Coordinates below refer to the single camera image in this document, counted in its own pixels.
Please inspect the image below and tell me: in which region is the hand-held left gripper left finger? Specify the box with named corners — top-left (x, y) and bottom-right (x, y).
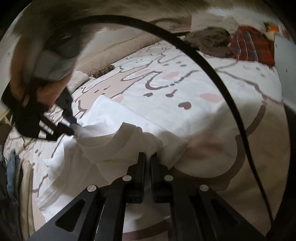
top-left (28, 152), bottom-right (147, 241)

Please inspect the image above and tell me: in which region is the brown crumpled garment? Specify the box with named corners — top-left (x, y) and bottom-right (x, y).
top-left (184, 27), bottom-right (234, 58)

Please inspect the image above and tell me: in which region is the orange packet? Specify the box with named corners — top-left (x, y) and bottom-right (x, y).
top-left (264, 22), bottom-right (282, 33)

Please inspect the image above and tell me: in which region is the beige cushion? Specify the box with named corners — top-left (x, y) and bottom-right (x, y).
top-left (191, 9), bottom-right (239, 32)

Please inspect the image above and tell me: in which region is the beige folded garment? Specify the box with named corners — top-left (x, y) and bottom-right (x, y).
top-left (19, 160), bottom-right (36, 237)

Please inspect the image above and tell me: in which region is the beige fleece blanket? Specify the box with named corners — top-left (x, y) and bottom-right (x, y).
top-left (76, 30), bottom-right (176, 77)

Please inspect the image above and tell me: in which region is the person's right hand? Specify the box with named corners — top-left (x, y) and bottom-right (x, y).
top-left (9, 44), bottom-right (73, 109)

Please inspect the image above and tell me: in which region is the red plaid cloth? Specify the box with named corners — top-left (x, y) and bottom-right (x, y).
top-left (230, 26), bottom-right (276, 68)

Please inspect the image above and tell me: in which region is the bear print blanket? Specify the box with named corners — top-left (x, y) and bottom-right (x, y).
top-left (5, 39), bottom-right (292, 239)

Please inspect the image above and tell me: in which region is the white fluffy pillow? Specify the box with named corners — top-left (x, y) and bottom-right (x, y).
top-left (67, 71), bottom-right (90, 93)

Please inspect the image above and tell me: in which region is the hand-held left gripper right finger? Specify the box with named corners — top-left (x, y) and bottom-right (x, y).
top-left (150, 153), bottom-right (267, 241)

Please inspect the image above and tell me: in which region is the white cabinet panel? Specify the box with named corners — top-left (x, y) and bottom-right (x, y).
top-left (273, 30), bottom-right (296, 106)

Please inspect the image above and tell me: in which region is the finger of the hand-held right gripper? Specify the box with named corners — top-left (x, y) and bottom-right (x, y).
top-left (56, 87), bottom-right (78, 127)
top-left (39, 117), bottom-right (75, 141)

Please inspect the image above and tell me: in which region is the leopard print scrunchie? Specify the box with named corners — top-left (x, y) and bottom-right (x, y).
top-left (93, 65), bottom-right (115, 78)

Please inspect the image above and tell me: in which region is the light blue folded garment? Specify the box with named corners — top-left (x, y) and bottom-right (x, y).
top-left (6, 150), bottom-right (23, 202)

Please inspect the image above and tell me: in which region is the black cable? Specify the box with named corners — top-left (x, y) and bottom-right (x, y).
top-left (44, 15), bottom-right (275, 224)

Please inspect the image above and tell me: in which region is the white shirt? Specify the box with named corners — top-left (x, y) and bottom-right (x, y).
top-left (37, 95), bottom-right (189, 233)

